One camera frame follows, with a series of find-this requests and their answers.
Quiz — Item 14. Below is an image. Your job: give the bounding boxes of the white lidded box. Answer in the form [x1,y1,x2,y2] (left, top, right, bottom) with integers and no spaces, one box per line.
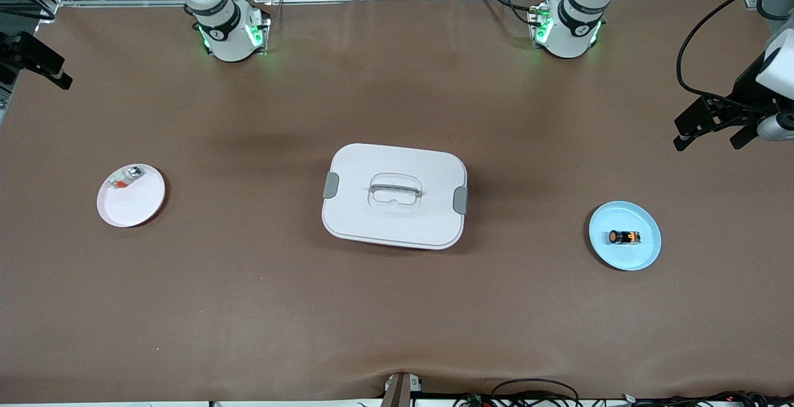
[321,143,469,251]

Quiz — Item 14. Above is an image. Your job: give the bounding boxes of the light blue round plate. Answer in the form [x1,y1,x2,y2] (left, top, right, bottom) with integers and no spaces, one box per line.
[588,200,662,272]

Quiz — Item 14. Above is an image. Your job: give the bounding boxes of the pink round plate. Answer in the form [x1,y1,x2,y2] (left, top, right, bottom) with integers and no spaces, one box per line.
[97,163,167,228]

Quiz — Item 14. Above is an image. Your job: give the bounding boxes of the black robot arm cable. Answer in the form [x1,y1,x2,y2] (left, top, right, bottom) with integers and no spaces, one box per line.
[676,0,794,102]

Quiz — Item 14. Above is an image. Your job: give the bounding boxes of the small white red switch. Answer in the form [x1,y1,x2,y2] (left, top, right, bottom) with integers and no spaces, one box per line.
[107,167,145,189]

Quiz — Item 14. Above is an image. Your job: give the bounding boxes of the tangled black cables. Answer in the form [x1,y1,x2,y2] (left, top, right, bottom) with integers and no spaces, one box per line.
[620,391,794,407]

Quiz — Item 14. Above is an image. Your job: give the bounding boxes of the black cable loop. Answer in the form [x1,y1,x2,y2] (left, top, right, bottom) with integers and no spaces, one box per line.
[491,378,581,407]

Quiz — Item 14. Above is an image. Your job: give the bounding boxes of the brown camera mount post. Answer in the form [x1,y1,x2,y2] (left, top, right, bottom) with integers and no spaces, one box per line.
[380,372,424,407]

